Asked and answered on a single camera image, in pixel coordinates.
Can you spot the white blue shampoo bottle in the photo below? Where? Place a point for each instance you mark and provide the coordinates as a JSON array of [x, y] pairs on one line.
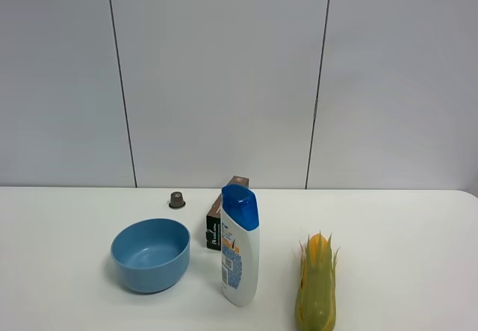
[[240, 244]]

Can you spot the blue plastic bowl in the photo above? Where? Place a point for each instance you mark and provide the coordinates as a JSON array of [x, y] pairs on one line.
[[152, 255]]

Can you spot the toy corn cob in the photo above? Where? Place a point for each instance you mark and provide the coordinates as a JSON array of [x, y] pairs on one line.
[[315, 305]]

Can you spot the brown coffee capsule box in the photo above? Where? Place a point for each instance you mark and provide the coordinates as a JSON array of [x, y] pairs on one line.
[[212, 220]]

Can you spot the brown coffee capsule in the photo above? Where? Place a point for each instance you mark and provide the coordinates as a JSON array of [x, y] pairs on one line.
[[176, 200]]

